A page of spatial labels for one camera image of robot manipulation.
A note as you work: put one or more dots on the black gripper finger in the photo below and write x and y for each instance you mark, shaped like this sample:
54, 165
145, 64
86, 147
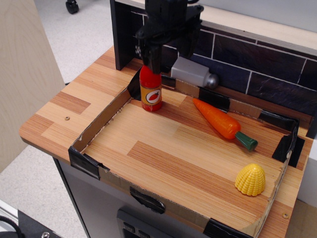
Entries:
187, 40
151, 55

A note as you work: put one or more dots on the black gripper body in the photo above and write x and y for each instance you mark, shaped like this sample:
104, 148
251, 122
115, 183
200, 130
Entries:
166, 19

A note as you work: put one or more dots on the red hot sauce bottle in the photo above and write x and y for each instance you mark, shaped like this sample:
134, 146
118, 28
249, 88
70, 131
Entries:
150, 87

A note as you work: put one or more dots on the cardboard fence with black tape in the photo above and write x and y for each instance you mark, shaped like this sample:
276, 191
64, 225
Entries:
173, 162

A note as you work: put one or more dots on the white salt shaker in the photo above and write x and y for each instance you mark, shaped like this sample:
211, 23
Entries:
194, 73

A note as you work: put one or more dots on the dark brick backsplash panel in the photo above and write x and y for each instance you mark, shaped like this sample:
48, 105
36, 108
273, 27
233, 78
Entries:
261, 59

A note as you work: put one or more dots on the black chair caster wheel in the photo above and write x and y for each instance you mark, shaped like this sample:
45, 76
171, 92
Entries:
72, 6

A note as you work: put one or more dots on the orange toy carrot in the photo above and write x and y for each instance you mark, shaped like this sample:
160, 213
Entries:
223, 123

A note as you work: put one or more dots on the light plywood board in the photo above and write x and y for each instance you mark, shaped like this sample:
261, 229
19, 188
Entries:
29, 75

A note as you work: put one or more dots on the yellow toy corn piece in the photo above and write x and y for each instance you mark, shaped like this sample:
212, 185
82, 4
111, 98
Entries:
250, 180

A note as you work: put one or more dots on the grey cabinet control panel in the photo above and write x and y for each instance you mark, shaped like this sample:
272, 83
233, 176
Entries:
132, 227

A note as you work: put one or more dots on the black metal base plate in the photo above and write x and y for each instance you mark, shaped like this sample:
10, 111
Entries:
33, 229

